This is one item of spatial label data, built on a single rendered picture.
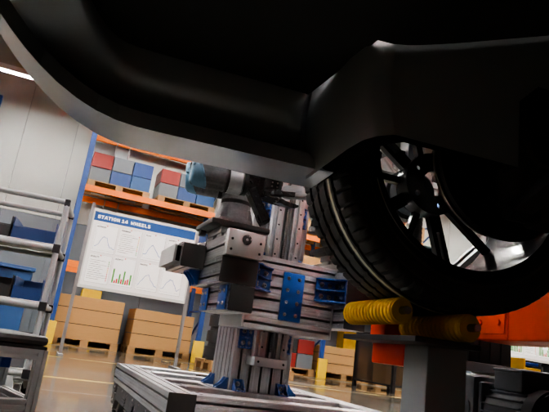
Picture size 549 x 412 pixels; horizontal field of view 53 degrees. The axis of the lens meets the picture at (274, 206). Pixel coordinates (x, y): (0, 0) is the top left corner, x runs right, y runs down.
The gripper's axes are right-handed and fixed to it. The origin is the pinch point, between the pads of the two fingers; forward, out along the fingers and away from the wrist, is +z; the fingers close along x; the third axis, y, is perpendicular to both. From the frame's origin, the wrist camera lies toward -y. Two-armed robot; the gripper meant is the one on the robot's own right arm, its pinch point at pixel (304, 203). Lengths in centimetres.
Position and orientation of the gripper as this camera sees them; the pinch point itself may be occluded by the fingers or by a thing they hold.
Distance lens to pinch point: 165.6
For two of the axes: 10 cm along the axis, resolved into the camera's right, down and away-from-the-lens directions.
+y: 1.4, -9.6, 2.6
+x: -2.9, 2.1, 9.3
